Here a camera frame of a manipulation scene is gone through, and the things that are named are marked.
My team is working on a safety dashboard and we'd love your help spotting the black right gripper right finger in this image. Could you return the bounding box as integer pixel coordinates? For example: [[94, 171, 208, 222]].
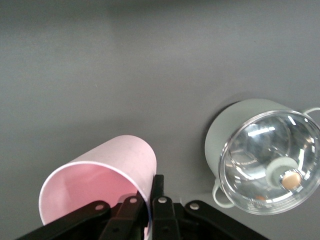
[[149, 174, 271, 240]]

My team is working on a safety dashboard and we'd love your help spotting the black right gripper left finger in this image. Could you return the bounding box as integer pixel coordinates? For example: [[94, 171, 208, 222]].
[[17, 191, 146, 240]]

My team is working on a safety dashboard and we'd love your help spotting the pink plastic cup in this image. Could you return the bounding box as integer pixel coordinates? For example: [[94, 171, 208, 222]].
[[38, 134, 158, 240]]

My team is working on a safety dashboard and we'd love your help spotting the mint green cooking pot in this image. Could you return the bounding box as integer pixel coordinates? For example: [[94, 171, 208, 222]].
[[204, 98, 320, 209]]

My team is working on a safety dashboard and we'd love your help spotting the glass lid with copper knob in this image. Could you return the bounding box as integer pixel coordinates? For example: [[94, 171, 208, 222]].
[[218, 109, 320, 216]]

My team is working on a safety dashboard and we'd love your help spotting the dark grey table mat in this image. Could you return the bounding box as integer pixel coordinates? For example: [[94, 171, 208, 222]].
[[0, 0, 320, 240]]

